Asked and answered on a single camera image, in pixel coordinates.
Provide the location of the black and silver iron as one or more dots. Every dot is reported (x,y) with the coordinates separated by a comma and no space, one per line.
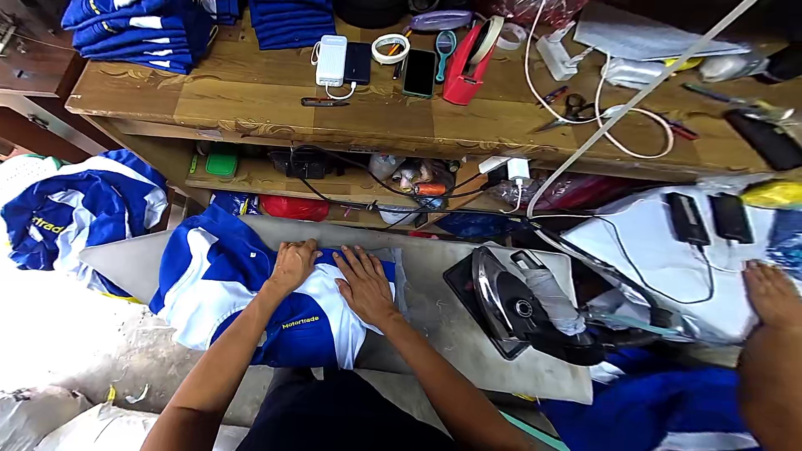
(510,300)

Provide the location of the black scissors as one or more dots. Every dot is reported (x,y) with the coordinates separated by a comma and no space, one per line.
(573,114)

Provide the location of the brown wooden cabinet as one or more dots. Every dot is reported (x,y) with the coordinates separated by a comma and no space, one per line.
(37,56)

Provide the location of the black power bank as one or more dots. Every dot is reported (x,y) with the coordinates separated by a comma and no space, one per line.
(731,218)
(686,219)

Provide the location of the blue plastic packet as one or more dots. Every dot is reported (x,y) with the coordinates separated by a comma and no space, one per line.
(784,241)

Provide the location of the white pole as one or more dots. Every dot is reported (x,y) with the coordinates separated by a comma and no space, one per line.
(655,92)

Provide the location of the orange pencil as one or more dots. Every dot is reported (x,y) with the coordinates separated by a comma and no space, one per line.
(395,47)

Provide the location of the orange thread spool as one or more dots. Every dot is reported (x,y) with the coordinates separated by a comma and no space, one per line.
(431,188)

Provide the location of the purple case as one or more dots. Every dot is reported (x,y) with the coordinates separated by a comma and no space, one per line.
(441,21)

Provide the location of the yellow plastic bag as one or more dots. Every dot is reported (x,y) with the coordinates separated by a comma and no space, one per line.
(777,194)

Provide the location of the translucent white tape roll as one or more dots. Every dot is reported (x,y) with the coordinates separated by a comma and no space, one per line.
(522,39)

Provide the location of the person's right hand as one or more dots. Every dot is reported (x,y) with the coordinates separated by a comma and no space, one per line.
(371,294)

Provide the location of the grey ironing board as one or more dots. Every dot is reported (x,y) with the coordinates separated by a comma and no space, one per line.
(432,307)

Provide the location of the white extension socket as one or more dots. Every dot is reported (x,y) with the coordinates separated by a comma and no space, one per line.
(494,163)

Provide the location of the wooden table with shelf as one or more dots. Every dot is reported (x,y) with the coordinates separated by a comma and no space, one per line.
(250,103)

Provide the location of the bright red plastic bag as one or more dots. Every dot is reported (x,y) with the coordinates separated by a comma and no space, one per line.
(294,207)

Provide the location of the black smartphone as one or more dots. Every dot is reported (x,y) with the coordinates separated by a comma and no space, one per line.
(419,73)

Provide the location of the large white package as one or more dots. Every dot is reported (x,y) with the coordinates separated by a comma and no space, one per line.
(633,238)

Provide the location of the person's right thumb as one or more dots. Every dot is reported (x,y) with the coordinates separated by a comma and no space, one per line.
(344,289)

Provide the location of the red and black pen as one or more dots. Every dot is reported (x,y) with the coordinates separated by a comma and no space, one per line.
(681,129)

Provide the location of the teal tube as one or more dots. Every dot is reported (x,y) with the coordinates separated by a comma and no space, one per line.
(639,324)

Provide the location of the black iron rest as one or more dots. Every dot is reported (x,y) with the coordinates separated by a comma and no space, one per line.
(467,294)

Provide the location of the white power bank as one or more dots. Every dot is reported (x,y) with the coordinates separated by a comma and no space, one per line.
(331,60)

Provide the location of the dark blue plastic bag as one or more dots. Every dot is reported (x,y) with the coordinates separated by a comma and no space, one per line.
(470,224)

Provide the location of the stack of folded blue clothes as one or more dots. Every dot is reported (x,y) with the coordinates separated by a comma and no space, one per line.
(135,44)
(294,28)
(225,9)

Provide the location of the grey sack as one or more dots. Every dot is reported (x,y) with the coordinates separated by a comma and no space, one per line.
(34,410)

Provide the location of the dark red plastic bag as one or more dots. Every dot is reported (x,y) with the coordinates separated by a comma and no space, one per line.
(579,190)

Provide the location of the clear plastic packet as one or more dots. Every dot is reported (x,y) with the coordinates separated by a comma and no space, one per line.
(633,74)

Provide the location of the person's right forearm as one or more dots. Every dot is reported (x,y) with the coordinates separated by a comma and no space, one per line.
(438,378)

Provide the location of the green plastic container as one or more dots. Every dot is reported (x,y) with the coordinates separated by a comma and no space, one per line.
(222,165)

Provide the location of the person's right ring finger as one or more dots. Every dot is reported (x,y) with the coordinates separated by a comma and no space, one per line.
(365,260)

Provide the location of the person's right little finger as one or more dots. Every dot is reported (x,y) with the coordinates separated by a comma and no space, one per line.
(378,265)

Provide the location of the pile of blue white clothes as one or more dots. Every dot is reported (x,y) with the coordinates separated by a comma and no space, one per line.
(119,200)
(658,401)

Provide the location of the person's left hand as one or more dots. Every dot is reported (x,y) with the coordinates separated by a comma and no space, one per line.
(292,265)

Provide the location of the person's right middle finger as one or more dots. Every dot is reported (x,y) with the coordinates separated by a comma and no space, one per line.
(353,260)

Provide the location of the person's left fingers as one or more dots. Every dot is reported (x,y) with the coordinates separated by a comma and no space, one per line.
(301,248)

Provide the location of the white power strip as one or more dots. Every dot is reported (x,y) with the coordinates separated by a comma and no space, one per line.
(556,57)

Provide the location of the person's right index finger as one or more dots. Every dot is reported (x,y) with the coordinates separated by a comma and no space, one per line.
(342,266)

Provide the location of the white sack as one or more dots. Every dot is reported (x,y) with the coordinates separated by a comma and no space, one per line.
(113,432)

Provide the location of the grey cloth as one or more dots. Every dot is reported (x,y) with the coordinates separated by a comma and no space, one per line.
(645,34)

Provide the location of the black bag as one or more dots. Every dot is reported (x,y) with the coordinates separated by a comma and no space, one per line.
(301,165)

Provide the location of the pile of thread spools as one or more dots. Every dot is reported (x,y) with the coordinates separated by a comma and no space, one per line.
(408,173)

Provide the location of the white masking tape roll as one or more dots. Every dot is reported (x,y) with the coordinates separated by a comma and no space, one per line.
(377,55)

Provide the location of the dark blue power bank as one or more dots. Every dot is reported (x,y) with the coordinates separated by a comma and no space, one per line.
(358,62)

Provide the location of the person's left forearm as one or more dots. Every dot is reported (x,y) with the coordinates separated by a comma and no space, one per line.
(219,363)

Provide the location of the white charger adapter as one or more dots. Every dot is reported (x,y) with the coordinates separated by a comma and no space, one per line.
(518,169)

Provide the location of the red tape dispenser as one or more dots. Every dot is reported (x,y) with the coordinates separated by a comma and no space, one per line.
(462,87)

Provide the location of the black rectangular case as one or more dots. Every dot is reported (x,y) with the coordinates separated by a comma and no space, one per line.
(764,141)

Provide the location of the black round object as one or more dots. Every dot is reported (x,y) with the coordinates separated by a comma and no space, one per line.
(371,12)

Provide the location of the blue and white shirt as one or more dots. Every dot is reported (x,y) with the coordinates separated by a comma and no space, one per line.
(301,338)

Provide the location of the cream tape roll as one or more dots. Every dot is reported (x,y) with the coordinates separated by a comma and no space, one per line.
(487,41)

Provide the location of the white plastic bag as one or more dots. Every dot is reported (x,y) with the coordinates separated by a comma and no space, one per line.
(730,66)

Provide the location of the small green object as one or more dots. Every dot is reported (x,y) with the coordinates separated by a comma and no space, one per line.
(193,164)

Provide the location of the person's body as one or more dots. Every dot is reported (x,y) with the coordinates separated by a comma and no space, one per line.
(344,413)

